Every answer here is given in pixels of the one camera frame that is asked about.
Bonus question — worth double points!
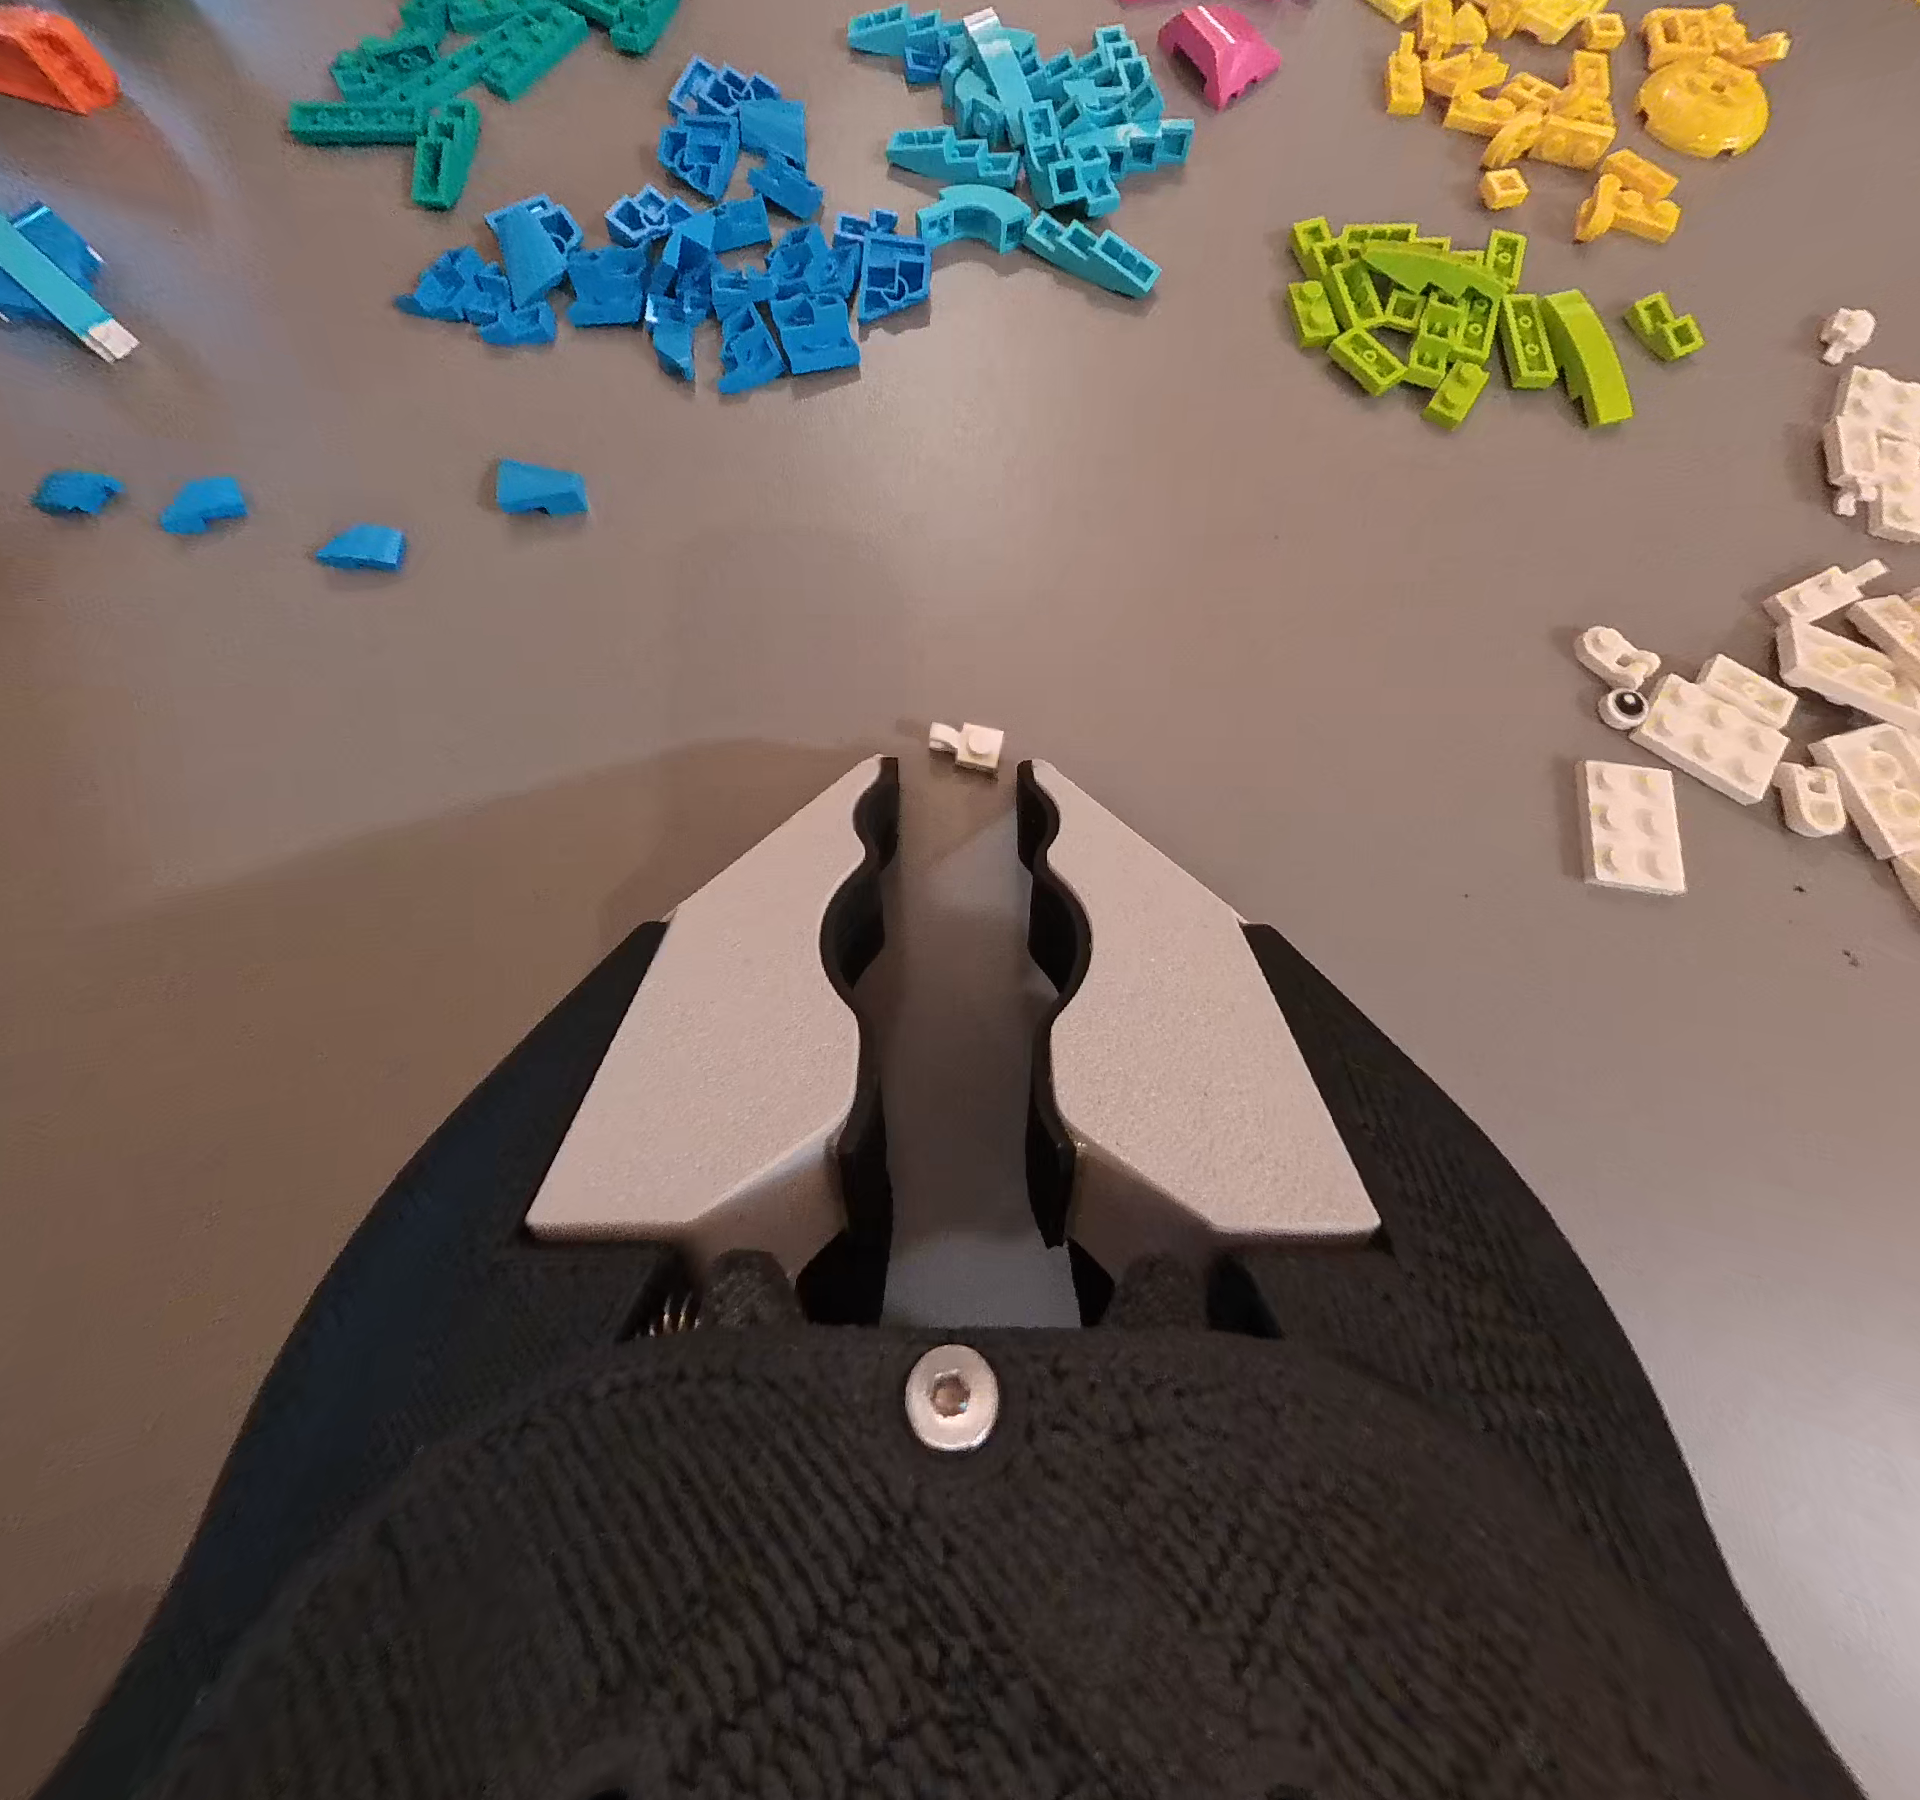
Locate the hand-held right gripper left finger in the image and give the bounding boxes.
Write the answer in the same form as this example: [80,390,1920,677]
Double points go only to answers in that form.
[525,755,907,1277]

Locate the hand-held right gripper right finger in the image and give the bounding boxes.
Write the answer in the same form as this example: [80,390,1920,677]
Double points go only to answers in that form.
[1017,756,1384,1271]

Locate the blue lego assembly white tip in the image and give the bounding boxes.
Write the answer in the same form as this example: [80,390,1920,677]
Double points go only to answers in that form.
[0,202,144,366]

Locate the pile of white bricks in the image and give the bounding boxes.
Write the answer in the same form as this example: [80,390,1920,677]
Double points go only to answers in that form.
[1574,308,1920,922]

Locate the pile of lime bricks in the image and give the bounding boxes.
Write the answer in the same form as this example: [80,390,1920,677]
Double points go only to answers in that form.
[1285,215,1706,433]

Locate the pile of blue bricks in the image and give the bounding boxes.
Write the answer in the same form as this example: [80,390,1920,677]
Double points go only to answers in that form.
[394,54,942,401]

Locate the pile of turquoise bricks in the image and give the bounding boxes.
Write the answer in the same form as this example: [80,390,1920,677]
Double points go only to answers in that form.
[843,5,1206,305]

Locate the pile of green bricks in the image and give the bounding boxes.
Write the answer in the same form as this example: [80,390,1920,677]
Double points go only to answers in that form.
[285,0,693,213]

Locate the pile of yellow bricks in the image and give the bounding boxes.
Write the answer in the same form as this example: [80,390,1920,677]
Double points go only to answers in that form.
[1358,0,1796,252]

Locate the orange curved brick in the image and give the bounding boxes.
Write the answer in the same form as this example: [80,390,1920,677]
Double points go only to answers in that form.
[0,6,122,116]

